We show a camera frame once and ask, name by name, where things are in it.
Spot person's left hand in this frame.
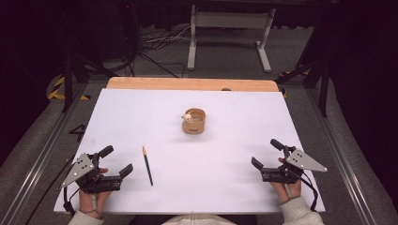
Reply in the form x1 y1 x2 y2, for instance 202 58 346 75
78 167 113 218

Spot black metal stand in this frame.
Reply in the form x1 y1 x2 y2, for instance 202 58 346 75
274 57 330 119

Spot floor cables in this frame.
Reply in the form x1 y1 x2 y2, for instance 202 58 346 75
134 23 192 79

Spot wooden table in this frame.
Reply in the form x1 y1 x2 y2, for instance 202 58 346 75
106 76 280 93

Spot person's light top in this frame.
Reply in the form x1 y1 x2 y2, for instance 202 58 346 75
161 213 237 225

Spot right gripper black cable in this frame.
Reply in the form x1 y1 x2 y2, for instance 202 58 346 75
295 171 319 213

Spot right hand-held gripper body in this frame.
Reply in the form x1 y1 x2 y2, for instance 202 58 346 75
260 145 329 186

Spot black tripod stand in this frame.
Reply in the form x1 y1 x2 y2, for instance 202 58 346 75
61 51 120 114

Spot aluminium rail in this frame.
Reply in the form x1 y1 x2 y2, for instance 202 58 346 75
0 82 89 225
304 88 378 225

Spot person's right hand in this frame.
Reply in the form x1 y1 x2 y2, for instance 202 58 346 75
269 157 303 206

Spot white paper sheet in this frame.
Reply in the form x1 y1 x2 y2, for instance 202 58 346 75
53 87 327 216

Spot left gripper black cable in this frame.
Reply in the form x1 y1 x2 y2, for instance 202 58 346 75
62 186 80 218

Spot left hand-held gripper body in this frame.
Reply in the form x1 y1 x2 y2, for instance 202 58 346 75
60 152 122 194

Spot dark pencil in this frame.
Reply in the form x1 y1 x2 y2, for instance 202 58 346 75
142 145 155 188

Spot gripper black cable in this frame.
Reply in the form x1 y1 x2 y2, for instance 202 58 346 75
295 171 319 213
62 186 80 218

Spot white metal stand frame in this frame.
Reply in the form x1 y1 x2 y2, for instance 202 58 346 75
186 4 278 74

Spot wooden pen holder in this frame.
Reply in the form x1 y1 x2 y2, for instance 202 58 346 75
181 107 207 136

